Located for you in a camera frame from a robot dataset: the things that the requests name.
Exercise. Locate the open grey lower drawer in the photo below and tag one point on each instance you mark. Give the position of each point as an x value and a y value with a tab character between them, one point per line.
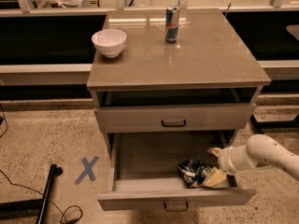
144	172

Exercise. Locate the black stand leg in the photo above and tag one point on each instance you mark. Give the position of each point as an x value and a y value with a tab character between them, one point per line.
32	208
260	125

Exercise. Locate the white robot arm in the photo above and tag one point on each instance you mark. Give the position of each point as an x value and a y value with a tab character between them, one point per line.
259	151

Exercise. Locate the blue silver energy drink can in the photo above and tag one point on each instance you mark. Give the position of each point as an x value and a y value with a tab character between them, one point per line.
171	24

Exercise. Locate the black stand leg right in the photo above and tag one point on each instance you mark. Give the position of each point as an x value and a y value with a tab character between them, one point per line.
260	125

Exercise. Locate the closed grey upper drawer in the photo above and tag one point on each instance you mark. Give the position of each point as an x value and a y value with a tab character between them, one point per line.
169	118

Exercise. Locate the grey drawer cabinet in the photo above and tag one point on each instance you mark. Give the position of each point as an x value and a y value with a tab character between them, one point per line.
208	65

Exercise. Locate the white bowl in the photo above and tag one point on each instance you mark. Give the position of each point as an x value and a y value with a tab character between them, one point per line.
109	42

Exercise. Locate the blue chip bag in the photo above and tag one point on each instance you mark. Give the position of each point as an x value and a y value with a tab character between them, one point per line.
196	174

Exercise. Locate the black stand leg left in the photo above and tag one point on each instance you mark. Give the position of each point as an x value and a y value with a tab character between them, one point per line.
32	208

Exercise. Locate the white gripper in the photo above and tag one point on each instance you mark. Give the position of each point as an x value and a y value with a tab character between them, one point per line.
224	160

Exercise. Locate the blue tape cross mark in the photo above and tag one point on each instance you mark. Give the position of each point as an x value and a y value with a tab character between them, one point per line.
88	170

